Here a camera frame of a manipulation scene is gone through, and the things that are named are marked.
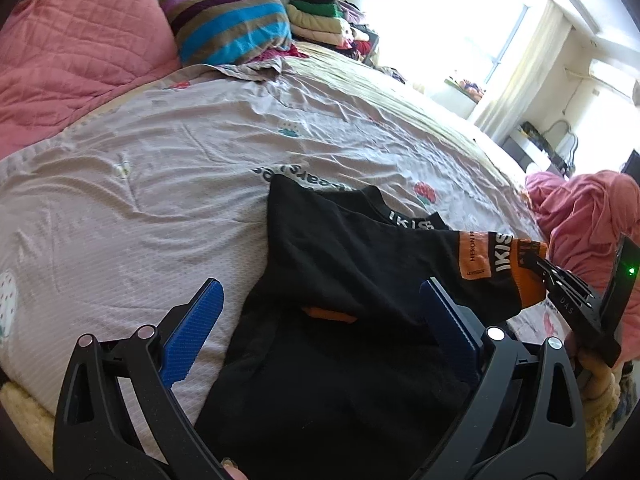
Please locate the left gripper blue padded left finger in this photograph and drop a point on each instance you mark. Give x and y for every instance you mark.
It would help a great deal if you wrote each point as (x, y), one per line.
(94, 437)

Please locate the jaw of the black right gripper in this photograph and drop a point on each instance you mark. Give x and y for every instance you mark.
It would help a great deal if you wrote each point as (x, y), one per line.
(570, 295)

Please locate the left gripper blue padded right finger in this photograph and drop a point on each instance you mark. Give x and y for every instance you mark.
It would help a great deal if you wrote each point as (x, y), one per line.
(523, 418)

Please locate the black shirt with orange sleeve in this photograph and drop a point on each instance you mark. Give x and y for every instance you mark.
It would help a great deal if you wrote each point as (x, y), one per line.
(332, 372)

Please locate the pink crumpled clothes pile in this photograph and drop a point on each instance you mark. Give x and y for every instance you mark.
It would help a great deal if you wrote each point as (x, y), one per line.
(583, 219)

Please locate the stack of folded clothes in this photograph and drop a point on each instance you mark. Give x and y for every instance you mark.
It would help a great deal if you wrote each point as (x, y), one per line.
(334, 24)

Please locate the right hand on handle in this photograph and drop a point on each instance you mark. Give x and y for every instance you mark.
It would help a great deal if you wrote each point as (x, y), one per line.
(600, 397)

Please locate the beige fuzzy blanket edge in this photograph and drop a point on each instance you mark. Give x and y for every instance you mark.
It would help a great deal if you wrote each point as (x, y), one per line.
(34, 424)

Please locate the white side table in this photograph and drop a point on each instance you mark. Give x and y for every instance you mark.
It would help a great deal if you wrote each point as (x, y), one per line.
(532, 151)

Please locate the white curtain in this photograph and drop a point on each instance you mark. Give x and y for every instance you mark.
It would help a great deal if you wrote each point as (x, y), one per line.
(527, 64)

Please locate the pink strawberry print bedsheet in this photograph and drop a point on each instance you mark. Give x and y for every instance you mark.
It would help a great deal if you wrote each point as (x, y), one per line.
(124, 214)

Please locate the white air conditioner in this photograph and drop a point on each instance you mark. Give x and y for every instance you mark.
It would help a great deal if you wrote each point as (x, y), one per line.
(620, 80)

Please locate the pink quilted blanket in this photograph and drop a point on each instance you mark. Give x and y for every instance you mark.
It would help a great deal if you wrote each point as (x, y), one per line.
(61, 59)

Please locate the striped colourful pillow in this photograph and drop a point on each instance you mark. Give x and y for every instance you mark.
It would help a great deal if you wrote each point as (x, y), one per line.
(218, 32)

